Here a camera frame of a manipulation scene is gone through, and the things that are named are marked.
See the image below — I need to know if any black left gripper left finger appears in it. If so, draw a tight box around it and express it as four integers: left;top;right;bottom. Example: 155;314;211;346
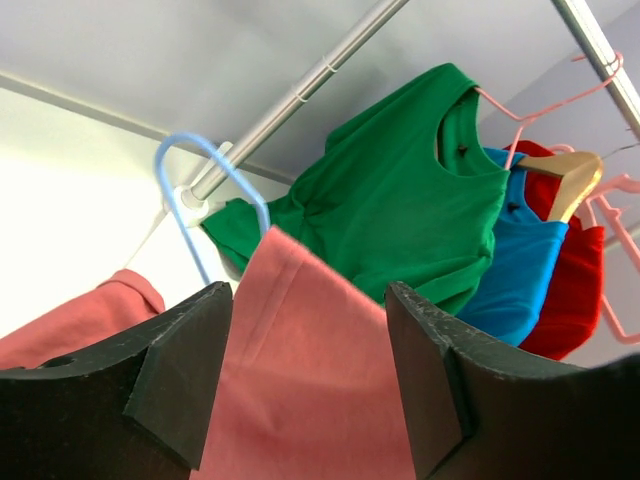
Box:
1;282;233;479

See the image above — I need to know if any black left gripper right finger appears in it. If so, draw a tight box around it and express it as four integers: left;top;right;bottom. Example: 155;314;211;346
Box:
386;282;639;479

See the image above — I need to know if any pink t shirt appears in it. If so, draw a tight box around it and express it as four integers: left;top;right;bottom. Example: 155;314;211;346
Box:
1;229;413;479

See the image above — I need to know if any light blue wire hanger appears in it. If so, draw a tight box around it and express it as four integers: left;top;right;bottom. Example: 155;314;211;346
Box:
153;132;271;285

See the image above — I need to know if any red t shirt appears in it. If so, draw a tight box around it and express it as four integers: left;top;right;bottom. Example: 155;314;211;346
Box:
515;140;604;360

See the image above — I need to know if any blue t shirt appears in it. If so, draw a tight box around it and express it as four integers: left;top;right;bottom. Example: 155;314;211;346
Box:
457;152;569;346

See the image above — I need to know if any green t shirt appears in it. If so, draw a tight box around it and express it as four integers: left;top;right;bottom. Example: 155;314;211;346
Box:
199;62;511;317

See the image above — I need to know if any wooden hanger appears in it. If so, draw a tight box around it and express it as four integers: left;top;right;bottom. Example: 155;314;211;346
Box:
517;151;604;224

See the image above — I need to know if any empty pink hanger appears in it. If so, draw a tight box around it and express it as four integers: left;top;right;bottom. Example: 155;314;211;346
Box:
578;174;639;347

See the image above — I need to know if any pink hanger with red shirt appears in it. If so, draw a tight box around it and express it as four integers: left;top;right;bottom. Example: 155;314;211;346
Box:
547;144;575;155

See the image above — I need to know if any pink hanger with green shirt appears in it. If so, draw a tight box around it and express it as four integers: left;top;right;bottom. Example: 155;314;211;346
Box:
482;60;638;176

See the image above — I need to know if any white clothes rack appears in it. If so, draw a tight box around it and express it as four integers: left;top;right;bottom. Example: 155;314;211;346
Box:
124;0;640;271

